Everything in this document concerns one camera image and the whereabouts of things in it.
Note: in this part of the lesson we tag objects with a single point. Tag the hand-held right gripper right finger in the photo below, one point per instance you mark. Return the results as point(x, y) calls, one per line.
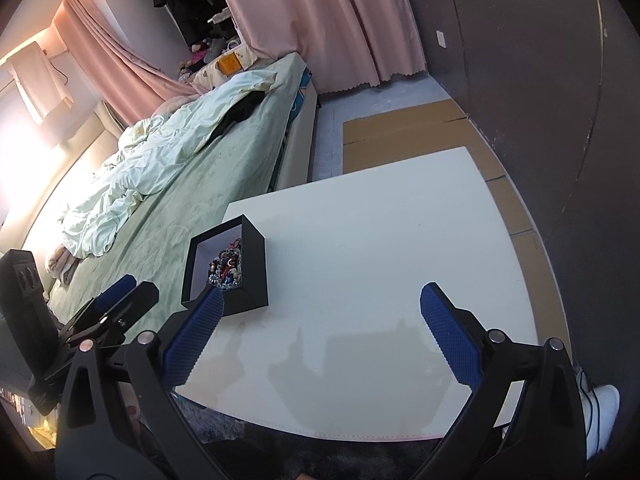
point(450, 335)

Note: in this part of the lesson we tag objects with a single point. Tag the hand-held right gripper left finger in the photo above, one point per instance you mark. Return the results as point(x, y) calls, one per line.
point(195, 335)

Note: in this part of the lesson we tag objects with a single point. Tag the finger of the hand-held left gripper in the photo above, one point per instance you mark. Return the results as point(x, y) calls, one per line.
point(135, 305)
point(117, 292)

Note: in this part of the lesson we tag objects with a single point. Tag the black jewelry box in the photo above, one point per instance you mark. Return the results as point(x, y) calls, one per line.
point(252, 270)

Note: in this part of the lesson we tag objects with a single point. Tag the bed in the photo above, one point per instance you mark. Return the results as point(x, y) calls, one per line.
point(210, 180)

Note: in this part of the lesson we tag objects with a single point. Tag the pale green quilt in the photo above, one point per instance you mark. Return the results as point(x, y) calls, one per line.
point(165, 150)

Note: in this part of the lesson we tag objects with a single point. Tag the white shoe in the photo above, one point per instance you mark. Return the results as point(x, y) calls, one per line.
point(602, 410)

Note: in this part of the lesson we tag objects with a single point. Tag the pink blanket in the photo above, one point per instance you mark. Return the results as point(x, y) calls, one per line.
point(175, 105)

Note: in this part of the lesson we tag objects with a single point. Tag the brown cardboard floor sheet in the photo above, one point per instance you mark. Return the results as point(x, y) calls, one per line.
point(400, 135)

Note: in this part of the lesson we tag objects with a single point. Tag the black garment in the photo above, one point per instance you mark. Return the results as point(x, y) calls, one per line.
point(235, 112)

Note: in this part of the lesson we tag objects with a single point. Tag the printed pillow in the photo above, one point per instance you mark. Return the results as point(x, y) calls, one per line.
point(210, 77)

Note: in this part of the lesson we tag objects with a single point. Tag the pink curtain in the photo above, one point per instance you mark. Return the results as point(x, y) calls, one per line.
point(325, 15)
point(115, 55)

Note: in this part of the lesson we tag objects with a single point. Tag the orange box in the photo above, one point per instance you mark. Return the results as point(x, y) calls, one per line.
point(230, 64)

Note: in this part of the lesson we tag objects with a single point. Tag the heap of stuffed toys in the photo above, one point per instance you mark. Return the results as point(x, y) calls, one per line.
point(205, 50)

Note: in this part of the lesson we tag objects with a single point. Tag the white wall socket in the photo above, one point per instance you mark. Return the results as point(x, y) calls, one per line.
point(441, 40)

